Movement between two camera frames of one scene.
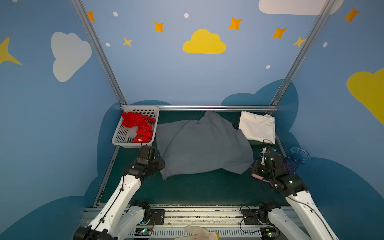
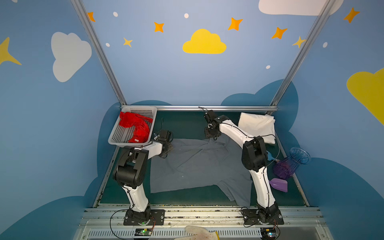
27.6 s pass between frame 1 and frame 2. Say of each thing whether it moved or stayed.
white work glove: stayed
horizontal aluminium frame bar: stayed
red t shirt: stayed
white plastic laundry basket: stayed
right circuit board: stayed
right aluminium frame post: stayed
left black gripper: moved
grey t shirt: moved
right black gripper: moved
